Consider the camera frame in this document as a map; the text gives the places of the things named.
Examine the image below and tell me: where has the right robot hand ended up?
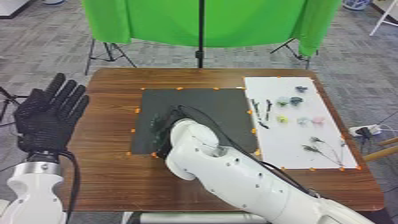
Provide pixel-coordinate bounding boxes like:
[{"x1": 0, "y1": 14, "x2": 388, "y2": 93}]
[{"x1": 153, "y1": 111, "x2": 187, "y2": 158}]

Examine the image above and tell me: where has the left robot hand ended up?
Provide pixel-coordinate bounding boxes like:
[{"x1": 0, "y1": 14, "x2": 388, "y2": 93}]
[{"x1": 13, "y1": 73, "x2": 91, "y2": 154}]

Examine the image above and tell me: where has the dark mat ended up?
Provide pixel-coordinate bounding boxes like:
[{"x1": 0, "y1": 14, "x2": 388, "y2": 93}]
[{"x1": 128, "y1": 87, "x2": 260, "y2": 156}]

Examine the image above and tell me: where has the white sheet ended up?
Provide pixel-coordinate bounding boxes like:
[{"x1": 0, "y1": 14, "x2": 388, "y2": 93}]
[{"x1": 242, "y1": 76, "x2": 363, "y2": 172}]

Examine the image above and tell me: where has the black tripod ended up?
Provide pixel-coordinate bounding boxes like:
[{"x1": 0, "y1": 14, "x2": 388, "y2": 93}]
[
  {"x1": 84, "y1": 38, "x2": 139, "y2": 76},
  {"x1": 269, "y1": 37, "x2": 322, "y2": 70}
]

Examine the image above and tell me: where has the white power strip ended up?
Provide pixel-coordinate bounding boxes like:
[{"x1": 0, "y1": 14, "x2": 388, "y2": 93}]
[{"x1": 349, "y1": 124, "x2": 384, "y2": 138}]

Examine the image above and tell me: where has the pale blue flower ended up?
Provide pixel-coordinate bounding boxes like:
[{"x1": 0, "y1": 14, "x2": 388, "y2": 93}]
[{"x1": 295, "y1": 116, "x2": 313, "y2": 127}]

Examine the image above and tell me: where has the black stand pole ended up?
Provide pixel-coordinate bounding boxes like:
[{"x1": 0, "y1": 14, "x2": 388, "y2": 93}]
[{"x1": 194, "y1": 0, "x2": 208, "y2": 69}]

